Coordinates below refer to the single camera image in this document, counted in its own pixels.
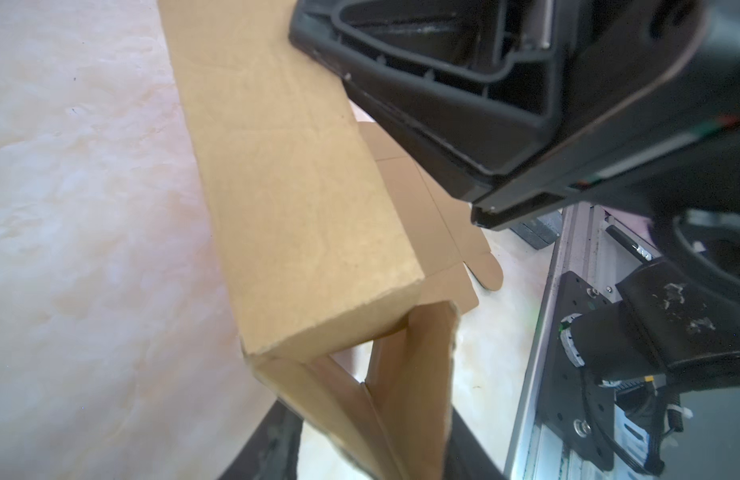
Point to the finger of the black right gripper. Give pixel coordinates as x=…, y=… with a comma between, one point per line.
x=471, y=90

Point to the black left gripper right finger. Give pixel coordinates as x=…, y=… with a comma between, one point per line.
x=465, y=458

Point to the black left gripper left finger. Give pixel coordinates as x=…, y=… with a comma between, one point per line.
x=272, y=450

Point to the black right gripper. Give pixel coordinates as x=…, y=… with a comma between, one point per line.
x=652, y=118

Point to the brown cardboard box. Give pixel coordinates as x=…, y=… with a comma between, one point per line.
x=347, y=267

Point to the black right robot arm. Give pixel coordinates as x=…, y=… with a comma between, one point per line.
x=679, y=315

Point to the grey foam pad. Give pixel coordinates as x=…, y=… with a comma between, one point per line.
x=540, y=232

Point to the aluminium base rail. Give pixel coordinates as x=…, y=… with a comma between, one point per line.
x=564, y=421

